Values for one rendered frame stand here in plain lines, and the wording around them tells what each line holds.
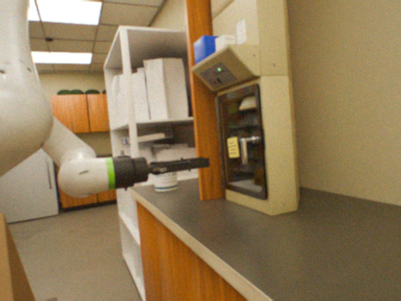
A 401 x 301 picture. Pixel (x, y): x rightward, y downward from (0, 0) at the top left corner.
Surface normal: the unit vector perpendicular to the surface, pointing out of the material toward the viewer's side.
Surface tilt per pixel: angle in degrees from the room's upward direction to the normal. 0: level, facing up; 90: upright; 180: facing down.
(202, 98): 90
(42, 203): 90
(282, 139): 90
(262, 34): 90
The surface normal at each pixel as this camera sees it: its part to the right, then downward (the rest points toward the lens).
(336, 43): -0.91, 0.10
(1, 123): 0.46, 0.15
